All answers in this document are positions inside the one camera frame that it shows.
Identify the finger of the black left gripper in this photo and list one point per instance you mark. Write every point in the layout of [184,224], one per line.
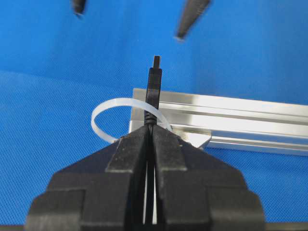
[192,11]
[78,7]

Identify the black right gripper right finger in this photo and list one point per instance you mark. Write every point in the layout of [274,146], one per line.
[198,192]

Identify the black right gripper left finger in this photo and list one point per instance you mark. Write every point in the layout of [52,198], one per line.
[101,192]

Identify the blue mesh table mat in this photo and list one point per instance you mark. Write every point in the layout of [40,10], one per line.
[55,68]

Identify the aluminium corner bracket right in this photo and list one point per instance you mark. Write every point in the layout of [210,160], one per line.
[196,139]

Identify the aluminium extrusion frame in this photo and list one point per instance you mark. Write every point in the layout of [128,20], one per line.
[239,124]

